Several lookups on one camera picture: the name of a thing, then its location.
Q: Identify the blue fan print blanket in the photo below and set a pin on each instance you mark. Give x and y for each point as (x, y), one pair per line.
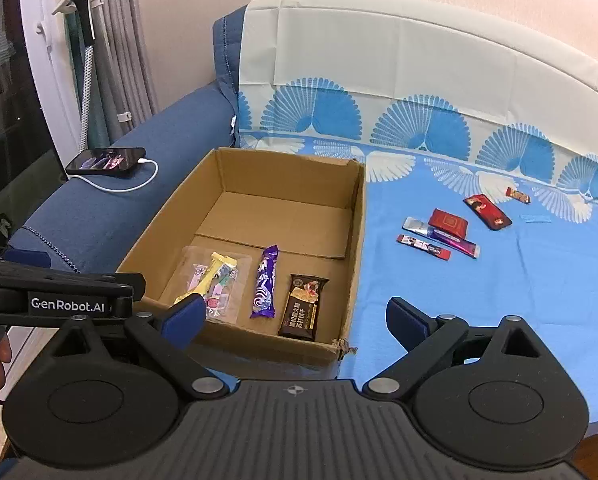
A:
(479, 310)

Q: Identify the dark brown biscuit packet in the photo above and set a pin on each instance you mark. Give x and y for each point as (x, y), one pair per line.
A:
(304, 310)

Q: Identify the red square packet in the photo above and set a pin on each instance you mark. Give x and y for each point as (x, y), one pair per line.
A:
(446, 223)

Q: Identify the small blue strip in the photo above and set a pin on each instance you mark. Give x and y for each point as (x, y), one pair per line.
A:
(535, 218)

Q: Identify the silver purple stick packet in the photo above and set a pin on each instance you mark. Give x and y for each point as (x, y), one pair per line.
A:
(415, 225)

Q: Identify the white window frame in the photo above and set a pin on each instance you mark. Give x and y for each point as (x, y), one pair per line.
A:
(54, 70)

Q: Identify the blue denim sofa cover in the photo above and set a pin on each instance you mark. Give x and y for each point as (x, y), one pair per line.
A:
(179, 125)

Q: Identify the red black stick packet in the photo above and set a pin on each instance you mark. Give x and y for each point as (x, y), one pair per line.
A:
(424, 247)

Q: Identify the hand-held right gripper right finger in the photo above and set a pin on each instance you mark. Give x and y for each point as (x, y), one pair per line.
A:
(408, 321)

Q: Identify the brown cardboard box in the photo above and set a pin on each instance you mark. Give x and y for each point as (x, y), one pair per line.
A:
(279, 220)

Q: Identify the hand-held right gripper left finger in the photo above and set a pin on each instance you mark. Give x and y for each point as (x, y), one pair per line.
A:
(184, 321)

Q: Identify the black smartphone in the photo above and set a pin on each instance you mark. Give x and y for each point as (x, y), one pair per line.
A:
(104, 160)

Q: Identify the white curtain clip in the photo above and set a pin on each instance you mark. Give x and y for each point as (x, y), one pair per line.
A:
(123, 115)

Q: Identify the long red black packet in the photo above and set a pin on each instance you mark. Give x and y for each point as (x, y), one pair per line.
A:
(486, 211)

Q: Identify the small red gold candy bar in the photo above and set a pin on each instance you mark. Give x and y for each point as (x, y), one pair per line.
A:
(519, 195)

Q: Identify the grey curtain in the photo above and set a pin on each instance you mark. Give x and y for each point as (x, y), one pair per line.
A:
(129, 60)

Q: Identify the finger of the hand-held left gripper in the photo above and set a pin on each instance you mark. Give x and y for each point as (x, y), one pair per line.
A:
(26, 259)

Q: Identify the clear candy bag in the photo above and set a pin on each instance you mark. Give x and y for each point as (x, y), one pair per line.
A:
(219, 280)

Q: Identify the purple snack packet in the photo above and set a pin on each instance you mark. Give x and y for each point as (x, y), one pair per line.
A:
(264, 285)

